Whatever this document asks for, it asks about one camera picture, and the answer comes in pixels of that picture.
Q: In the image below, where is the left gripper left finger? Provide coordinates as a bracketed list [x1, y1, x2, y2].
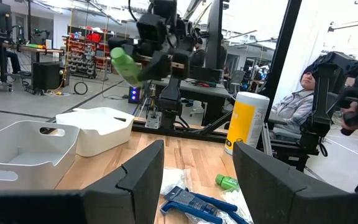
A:
[0, 139, 165, 224]

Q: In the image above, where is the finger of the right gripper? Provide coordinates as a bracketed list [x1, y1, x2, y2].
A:
[137, 50, 172, 83]
[172, 51, 191, 80]

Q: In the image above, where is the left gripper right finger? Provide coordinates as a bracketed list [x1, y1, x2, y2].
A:
[232, 141, 358, 224]

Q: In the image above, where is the small green bottle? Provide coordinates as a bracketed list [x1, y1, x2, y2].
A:
[215, 174, 241, 191]
[109, 46, 143, 88]

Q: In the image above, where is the clear bag of cotton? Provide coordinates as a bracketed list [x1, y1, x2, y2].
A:
[160, 167, 188, 196]
[221, 188, 254, 224]

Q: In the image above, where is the blue disposable razor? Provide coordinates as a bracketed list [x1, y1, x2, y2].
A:
[185, 188, 250, 224]
[160, 200, 224, 224]

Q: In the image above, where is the grey top desk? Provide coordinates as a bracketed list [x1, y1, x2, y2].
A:
[150, 77, 239, 125]

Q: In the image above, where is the blue lit electronic box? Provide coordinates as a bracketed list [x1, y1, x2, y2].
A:
[128, 86, 142, 105]

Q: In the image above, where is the white plastic bin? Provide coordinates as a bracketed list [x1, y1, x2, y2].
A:
[55, 106, 135, 158]
[0, 120, 80, 191]

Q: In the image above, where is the storage shelf rack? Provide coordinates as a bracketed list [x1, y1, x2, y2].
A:
[63, 29, 111, 78]

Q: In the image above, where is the yellow white wipes canister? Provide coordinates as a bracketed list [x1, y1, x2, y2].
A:
[224, 91, 270, 156]

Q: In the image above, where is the black computer tower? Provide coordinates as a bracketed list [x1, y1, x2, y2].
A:
[32, 61, 62, 91]

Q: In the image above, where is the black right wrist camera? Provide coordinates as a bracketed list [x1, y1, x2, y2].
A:
[136, 12, 167, 44]

